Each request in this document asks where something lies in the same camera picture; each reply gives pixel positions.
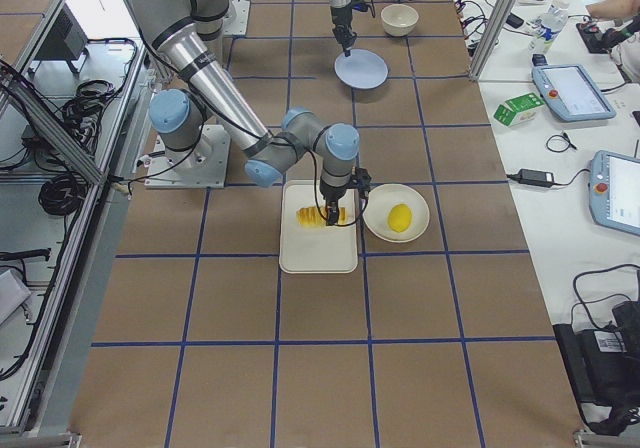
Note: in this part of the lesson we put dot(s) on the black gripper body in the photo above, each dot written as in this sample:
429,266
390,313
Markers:
330,194
341,18

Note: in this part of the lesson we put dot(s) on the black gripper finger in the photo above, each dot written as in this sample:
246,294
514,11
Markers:
347,45
331,215

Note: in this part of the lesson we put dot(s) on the striped bread roll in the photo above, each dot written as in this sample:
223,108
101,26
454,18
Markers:
317,217

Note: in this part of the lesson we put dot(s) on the light blue plate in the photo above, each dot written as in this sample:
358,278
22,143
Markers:
361,69

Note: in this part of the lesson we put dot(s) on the cream plate under lemon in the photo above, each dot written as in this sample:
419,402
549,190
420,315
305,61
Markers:
382,199

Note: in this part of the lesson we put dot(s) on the white rectangular tray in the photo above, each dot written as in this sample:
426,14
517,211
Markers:
326,249

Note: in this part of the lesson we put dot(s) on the cream ceramic bowl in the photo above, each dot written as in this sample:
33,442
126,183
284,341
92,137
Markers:
399,20

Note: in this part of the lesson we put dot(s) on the yellow lemon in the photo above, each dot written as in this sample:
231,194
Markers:
399,218

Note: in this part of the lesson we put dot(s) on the green white carton box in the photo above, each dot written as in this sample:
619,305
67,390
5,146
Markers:
519,109

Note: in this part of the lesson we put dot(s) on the black power adapter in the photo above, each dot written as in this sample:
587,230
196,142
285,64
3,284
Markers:
535,178

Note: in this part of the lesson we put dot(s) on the plastic water bottle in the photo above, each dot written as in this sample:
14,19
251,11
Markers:
547,28

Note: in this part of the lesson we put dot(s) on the blue teach pendant far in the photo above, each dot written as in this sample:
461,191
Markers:
570,93

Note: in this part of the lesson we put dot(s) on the blue teach pendant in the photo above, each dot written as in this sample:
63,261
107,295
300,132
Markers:
614,191
570,93

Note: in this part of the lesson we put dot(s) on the blue teach pendant near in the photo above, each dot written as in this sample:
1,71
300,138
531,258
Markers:
614,191

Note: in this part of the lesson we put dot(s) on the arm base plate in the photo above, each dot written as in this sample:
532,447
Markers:
235,21
205,166

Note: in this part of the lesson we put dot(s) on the aluminium frame post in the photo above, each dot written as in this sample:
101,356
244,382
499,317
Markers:
497,19

